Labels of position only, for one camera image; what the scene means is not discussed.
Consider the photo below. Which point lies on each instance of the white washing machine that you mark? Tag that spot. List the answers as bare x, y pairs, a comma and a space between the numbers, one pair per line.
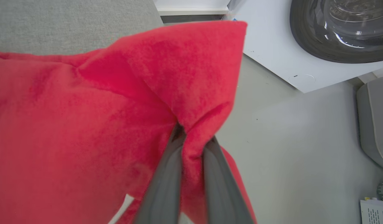
272, 46

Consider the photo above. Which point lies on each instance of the white vented plastic box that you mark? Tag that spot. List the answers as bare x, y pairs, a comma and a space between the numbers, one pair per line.
376, 213

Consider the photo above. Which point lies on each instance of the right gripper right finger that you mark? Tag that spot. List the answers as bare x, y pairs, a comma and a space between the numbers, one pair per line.
221, 193

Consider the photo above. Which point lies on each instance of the grey plastic bin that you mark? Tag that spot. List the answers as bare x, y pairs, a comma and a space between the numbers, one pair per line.
376, 124

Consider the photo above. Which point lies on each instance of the red and white garment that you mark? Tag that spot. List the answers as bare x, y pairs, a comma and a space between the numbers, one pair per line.
85, 124

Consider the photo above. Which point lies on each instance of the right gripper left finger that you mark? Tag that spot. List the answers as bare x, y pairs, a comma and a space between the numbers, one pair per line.
166, 193

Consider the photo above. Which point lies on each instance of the dark glass washing machine door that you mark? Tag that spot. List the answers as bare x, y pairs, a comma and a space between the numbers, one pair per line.
343, 31

